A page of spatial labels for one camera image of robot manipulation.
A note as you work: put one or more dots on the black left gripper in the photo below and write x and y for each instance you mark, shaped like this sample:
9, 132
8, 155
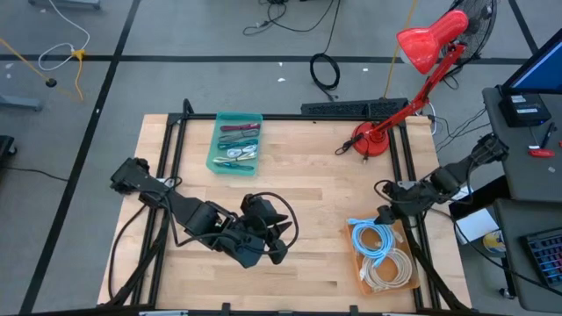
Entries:
257, 215

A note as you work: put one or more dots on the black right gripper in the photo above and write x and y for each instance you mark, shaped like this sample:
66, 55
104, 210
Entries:
408, 202

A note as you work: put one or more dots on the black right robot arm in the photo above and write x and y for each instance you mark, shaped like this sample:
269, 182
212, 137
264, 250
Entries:
456, 169

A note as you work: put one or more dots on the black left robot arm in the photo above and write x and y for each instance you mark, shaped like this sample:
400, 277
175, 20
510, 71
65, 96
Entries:
193, 215

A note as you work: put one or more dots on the orange translucent plastic bin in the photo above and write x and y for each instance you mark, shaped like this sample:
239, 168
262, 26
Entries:
353, 263

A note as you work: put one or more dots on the white box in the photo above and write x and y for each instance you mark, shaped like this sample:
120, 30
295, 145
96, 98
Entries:
476, 226

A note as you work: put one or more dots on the round yellow blue disc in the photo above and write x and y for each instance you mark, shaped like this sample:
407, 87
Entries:
494, 242

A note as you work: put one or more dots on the teal translucent plastic bin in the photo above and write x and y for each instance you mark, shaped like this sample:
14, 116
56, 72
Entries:
239, 117

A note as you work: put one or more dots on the black perforated long box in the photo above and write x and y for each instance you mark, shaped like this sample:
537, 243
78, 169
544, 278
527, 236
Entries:
351, 108

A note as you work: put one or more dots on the dark grey desk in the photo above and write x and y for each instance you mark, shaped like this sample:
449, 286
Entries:
511, 272

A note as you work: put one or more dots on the backlit black keyboard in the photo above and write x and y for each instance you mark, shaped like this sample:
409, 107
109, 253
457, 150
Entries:
546, 256

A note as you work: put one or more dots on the small red object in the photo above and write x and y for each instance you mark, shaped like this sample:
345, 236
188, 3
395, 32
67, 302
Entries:
541, 153

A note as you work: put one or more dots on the small black computer box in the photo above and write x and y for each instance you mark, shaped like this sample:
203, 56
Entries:
524, 109

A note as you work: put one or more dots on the red desk lamp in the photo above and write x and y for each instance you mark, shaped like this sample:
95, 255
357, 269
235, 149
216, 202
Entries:
428, 41

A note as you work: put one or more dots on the black pen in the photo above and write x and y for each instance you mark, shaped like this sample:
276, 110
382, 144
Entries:
548, 135

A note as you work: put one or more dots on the black floor fan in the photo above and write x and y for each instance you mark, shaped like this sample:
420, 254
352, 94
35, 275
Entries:
483, 39

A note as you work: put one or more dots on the black computer monitor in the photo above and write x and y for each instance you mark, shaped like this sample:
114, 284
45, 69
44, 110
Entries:
540, 70

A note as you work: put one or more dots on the black round puck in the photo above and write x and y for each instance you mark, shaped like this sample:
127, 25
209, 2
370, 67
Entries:
51, 82

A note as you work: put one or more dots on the black chair base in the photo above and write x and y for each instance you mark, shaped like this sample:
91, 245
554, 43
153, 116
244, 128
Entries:
6, 149

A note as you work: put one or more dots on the grey table foot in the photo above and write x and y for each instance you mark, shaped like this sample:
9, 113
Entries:
19, 103
66, 3

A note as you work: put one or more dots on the black metal table frame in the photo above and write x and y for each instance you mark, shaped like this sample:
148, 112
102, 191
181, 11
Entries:
290, 117

